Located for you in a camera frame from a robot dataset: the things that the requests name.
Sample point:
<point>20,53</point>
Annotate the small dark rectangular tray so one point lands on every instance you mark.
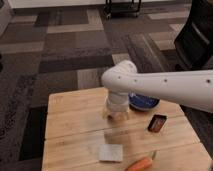
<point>157,123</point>

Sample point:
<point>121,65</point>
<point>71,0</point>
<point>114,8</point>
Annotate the black office chair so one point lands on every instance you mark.
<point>194,43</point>

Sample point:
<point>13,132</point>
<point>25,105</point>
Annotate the orange carrot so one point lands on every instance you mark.
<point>143,163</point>

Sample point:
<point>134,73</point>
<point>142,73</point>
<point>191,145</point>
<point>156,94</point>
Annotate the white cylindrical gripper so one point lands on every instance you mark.
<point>116,106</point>

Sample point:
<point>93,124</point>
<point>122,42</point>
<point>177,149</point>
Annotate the white eraser block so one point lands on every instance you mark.
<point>111,153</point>

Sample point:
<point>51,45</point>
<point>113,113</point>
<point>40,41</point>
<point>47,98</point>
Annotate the black rolling cart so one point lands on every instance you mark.
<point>111,8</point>

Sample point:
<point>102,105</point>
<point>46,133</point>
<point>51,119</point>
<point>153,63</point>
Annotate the blue plate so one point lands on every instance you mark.
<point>142,103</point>

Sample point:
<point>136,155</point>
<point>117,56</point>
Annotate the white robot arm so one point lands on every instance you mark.
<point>189,88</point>

